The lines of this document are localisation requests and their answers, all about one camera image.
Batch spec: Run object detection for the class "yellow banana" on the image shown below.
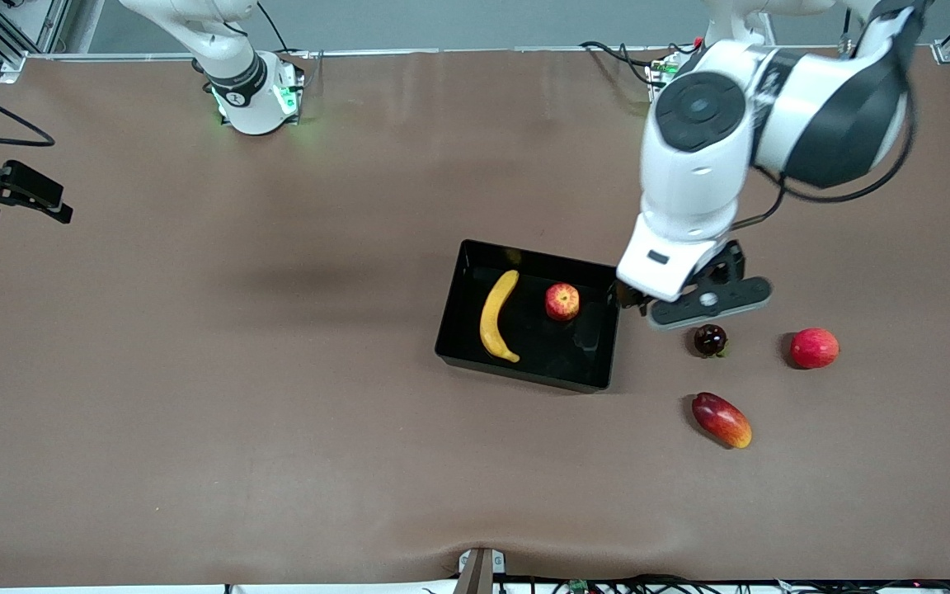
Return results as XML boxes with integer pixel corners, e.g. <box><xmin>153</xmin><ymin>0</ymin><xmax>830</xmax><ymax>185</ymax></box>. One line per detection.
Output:
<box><xmin>479</xmin><ymin>270</ymin><xmax>521</xmax><ymax>364</ymax></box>

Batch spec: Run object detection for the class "red yellow apple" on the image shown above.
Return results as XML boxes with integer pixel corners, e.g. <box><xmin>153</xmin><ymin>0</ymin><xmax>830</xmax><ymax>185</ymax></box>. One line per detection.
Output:
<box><xmin>545</xmin><ymin>283</ymin><xmax>581</xmax><ymax>323</ymax></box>

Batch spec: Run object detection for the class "aluminium table edge rail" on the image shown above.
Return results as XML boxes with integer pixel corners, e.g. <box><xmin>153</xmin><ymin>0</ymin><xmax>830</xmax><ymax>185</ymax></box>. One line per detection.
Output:
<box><xmin>26</xmin><ymin>43</ymin><xmax>707</xmax><ymax>63</ymax></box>

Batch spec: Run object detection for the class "black plastic box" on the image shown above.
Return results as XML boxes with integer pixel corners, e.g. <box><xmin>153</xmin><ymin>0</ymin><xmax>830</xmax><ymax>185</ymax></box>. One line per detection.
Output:
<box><xmin>435</xmin><ymin>239</ymin><xmax>620</xmax><ymax>394</ymax></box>

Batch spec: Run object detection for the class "black arm base cable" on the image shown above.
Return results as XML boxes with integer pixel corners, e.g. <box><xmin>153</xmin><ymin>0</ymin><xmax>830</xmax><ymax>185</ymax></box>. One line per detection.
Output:
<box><xmin>256</xmin><ymin>0</ymin><xmax>311</xmax><ymax>59</ymax></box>
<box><xmin>581</xmin><ymin>40</ymin><xmax>661</xmax><ymax>87</ymax></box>

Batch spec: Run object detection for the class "plain red round fruit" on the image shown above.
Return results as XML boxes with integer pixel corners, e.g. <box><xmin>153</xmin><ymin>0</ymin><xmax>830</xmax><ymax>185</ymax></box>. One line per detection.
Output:
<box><xmin>790</xmin><ymin>328</ymin><xmax>840</xmax><ymax>370</ymax></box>

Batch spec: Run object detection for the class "metal camera post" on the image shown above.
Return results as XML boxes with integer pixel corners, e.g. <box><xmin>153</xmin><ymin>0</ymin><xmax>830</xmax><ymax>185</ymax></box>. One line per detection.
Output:
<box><xmin>454</xmin><ymin>547</ymin><xmax>507</xmax><ymax>594</ymax></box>

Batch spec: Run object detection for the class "dark purple mangosteen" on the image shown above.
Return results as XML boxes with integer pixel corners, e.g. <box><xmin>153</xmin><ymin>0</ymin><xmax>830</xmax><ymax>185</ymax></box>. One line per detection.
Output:
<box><xmin>694</xmin><ymin>323</ymin><xmax>729</xmax><ymax>359</ymax></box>

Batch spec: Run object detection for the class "red yellow mango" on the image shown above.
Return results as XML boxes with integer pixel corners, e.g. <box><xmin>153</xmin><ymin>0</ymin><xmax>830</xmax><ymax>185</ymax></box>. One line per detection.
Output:
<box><xmin>691</xmin><ymin>392</ymin><xmax>753</xmax><ymax>450</ymax></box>

